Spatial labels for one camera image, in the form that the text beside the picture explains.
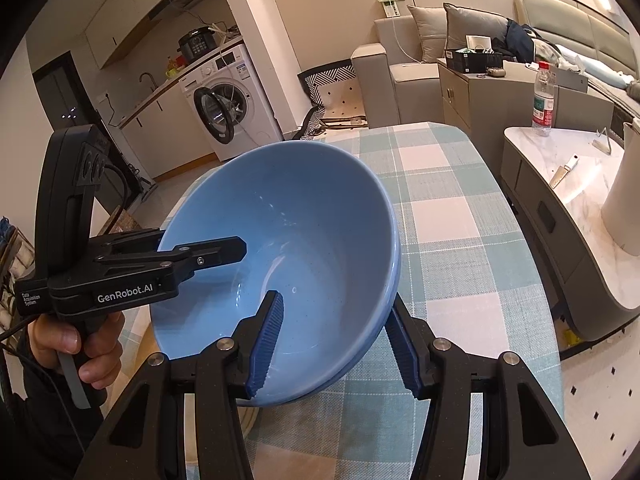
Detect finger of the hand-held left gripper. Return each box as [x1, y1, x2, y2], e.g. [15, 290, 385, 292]
[95, 236, 248, 285]
[91, 228, 164, 257]

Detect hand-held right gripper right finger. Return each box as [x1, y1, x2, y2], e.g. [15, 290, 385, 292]
[384, 296, 593, 480]

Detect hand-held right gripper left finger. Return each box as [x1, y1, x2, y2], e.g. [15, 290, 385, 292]
[74, 290, 286, 480]

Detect person's left hand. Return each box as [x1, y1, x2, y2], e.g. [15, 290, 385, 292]
[27, 310, 126, 391]

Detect floor mop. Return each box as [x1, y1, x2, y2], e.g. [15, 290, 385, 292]
[120, 157, 157, 193]

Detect white kitchen base cabinets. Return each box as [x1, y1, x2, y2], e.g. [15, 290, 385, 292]
[117, 82, 221, 181]

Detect wooden shoe rack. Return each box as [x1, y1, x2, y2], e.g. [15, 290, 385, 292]
[0, 225, 38, 331]

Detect teal checkered tablecloth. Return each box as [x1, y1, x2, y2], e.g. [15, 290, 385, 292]
[122, 121, 563, 480]

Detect white washing machine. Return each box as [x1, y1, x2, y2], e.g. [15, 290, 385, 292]
[179, 42, 283, 163]

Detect dark glass door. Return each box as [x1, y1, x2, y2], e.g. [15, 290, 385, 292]
[30, 52, 146, 196]

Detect black pressure cooker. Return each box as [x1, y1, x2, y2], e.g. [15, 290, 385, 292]
[177, 26, 218, 61]

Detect grey sofa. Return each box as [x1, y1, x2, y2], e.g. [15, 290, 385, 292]
[350, 16, 448, 128]

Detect kitchen range hood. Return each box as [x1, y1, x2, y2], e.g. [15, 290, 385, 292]
[150, 0, 221, 23]

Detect grey bedside cabinet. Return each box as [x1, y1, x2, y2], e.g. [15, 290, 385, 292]
[436, 57, 613, 181]

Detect white electric kettle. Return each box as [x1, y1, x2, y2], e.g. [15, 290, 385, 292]
[600, 117, 640, 256]

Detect plastic water bottle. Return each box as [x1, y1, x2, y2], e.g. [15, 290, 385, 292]
[530, 61, 557, 138]

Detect small metal stand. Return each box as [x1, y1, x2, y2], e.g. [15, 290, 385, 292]
[591, 127, 615, 157]

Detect black storage box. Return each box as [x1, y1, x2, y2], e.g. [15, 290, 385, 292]
[445, 47, 503, 73]

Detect grey cushion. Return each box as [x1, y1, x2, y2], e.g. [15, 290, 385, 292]
[407, 5, 451, 63]
[442, 2, 516, 53]

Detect grey flat box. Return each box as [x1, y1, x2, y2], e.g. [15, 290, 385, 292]
[552, 66, 591, 93]

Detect dark blue jacket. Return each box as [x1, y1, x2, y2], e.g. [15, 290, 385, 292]
[504, 19, 536, 63]

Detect light blue pillow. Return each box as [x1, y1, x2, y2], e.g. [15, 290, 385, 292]
[555, 44, 633, 90]

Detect padded beige headboard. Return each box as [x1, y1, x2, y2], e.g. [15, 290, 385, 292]
[514, 0, 640, 68]

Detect white wall cabinets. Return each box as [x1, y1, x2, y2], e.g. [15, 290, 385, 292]
[82, 0, 221, 68]

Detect white handled knife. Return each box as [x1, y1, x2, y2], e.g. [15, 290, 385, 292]
[549, 155, 582, 190]

